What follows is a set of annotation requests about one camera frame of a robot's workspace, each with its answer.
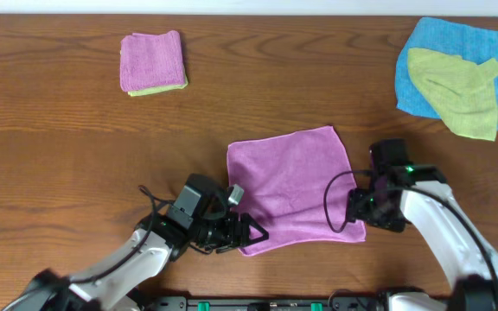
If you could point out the purple microfiber cloth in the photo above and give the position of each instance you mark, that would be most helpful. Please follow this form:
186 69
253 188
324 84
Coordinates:
296 187

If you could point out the crumpled green cloth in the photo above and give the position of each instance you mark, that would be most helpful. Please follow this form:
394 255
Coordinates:
460 91

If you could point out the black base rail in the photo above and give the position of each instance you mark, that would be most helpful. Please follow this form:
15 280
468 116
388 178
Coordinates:
337 303

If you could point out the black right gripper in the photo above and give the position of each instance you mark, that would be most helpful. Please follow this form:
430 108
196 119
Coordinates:
355 210

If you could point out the folded purple cloth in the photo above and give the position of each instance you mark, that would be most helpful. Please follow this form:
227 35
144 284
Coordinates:
151 60

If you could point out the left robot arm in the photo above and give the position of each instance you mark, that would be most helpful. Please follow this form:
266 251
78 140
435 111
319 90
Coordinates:
157 240

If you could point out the blue microfiber cloth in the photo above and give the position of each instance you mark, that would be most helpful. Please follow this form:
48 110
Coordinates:
473 44

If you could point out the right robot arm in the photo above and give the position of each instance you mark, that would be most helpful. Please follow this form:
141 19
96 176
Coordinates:
421 196

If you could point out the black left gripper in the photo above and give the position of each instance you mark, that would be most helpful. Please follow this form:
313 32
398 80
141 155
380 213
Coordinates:
234 239

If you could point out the folded green cloth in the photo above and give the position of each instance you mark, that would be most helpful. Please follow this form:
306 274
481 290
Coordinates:
158 89

